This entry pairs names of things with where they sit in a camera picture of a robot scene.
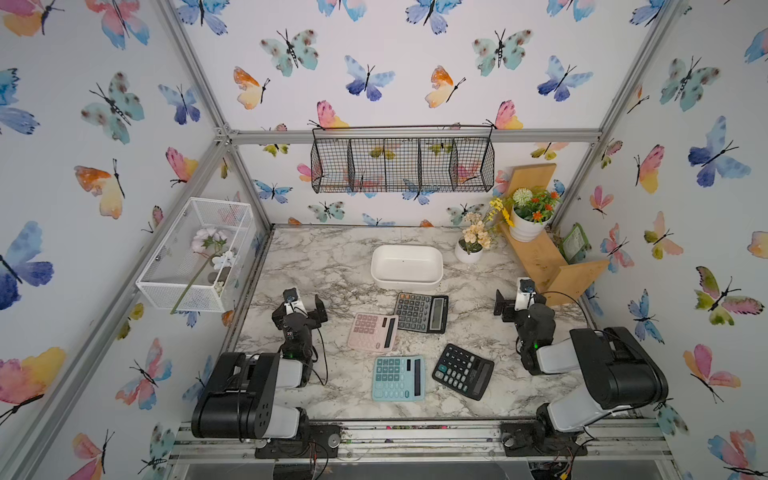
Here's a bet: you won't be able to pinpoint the wooden corner shelf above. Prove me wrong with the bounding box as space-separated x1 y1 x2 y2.
499 163 610 310

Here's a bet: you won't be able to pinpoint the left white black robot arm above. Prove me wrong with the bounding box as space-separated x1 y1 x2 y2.
191 288 328 443

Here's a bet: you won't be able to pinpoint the white mesh wall box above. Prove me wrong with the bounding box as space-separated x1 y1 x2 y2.
136 197 255 313

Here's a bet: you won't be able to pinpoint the aluminium front rail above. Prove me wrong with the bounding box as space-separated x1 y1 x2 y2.
170 418 673 467

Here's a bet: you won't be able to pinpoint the small white pot cream flowers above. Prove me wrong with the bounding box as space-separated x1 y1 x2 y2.
455 213 492 264

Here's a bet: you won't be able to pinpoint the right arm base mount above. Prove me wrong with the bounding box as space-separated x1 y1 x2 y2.
500 420 587 458

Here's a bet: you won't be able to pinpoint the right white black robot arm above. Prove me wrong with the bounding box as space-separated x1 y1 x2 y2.
493 291 669 435

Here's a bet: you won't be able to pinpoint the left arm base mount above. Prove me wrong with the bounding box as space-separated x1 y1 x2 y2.
254 422 341 460

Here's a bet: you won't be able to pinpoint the green framed small board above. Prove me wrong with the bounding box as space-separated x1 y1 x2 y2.
559 223 591 264

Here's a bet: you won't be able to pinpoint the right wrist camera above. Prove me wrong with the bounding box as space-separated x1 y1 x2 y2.
515 277 536 311

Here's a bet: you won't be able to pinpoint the white storage box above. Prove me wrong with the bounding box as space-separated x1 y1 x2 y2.
370 245 443 292

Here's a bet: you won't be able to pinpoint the pink artificial flower stem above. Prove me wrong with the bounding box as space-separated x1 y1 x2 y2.
171 227 237 314

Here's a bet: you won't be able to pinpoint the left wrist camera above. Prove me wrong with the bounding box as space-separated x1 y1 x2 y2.
283 287 307 316

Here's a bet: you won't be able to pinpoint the dark grey calculator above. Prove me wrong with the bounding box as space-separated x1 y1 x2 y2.
394 292 449 334

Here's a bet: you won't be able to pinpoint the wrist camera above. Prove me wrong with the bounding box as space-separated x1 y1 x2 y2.
515 277 536 311
283 287 307 316

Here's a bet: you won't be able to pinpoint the pink calculator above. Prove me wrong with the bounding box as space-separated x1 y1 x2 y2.
347 313 399 353

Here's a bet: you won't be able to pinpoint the teal calculator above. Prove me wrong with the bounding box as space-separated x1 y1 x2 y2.
372 356 426 402

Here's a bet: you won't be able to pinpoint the black wire wall basket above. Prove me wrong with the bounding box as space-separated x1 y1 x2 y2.
310 125 495 194

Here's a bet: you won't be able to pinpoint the white pot orange flowers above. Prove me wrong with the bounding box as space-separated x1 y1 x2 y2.
510 187 561 243

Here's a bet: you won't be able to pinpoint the black calculator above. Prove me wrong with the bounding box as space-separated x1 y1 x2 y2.
432 343 495 401

